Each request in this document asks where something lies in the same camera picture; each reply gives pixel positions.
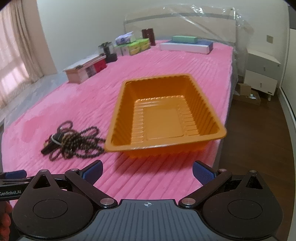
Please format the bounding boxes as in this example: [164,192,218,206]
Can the long white box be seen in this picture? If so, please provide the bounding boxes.
[159,40,213,54]

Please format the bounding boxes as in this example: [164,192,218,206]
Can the white grey nightstand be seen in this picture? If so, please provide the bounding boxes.
[244,48,281,101]

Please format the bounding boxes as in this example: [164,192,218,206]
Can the pink and red gift box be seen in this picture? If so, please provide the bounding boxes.
[63,54,107,84]

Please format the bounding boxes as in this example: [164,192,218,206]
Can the cardboard box on floor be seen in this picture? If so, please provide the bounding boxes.
[233,83,261,105]

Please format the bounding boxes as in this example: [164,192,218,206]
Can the tissue pack white purple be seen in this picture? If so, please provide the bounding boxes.
[115,31,136,45]

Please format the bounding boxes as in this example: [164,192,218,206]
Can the green yellow boxes stack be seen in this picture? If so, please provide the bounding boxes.
[114,38,150,56]

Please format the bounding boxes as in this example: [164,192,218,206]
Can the pink ribbed bed blanket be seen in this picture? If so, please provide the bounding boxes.
[1,43,233,200]

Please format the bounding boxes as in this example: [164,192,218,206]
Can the person hand holding gripper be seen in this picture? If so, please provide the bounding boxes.
[1,201,13,241]

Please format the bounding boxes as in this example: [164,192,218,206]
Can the dark brown box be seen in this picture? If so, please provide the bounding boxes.
[142,28,156,46]

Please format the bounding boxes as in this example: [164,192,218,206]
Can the dark wooden bead necklace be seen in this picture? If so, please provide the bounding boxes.
[48,120,107,162]

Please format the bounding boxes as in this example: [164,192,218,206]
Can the plastic wrapped headboard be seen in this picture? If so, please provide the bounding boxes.
[123,4,254,76]

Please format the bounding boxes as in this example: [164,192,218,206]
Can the black glass jar device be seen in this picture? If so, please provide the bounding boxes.
[98,42,117,63]

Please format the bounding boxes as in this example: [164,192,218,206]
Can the beige curtain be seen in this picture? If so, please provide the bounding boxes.
[1,1,57,108]

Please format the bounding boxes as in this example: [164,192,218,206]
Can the long green box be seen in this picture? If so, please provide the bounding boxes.
[171,36,198,44]

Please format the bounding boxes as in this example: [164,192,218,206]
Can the orange plastic tray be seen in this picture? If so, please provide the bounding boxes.
[105,74,227,157]

